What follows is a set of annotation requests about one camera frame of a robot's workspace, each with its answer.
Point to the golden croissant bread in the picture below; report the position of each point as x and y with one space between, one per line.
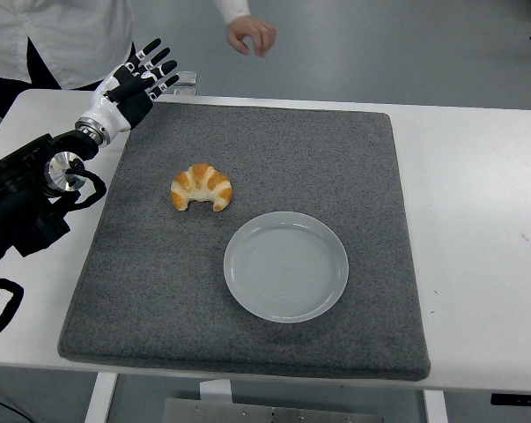
203 180

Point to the silver square floor socket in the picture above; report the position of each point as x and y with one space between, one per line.
188 78
185 91

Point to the black table control panel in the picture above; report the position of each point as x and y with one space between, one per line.
518 399

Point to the white bracket under table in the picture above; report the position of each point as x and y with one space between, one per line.
215 390

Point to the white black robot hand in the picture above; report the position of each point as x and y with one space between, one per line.
108 110

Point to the grey metal plate with screws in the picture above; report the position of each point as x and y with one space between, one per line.
247 414

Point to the person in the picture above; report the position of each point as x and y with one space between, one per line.
71 35

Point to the person's hand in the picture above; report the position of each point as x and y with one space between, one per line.
252 33

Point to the person's forearm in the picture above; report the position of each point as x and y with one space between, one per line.
232 9

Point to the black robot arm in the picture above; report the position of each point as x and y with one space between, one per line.
18 176

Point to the grey square felt mat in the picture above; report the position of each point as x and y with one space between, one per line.
291 154

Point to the pale grey round plate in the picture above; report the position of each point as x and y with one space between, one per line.
287 269

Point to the white table leg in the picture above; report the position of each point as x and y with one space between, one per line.
436 407
101 396

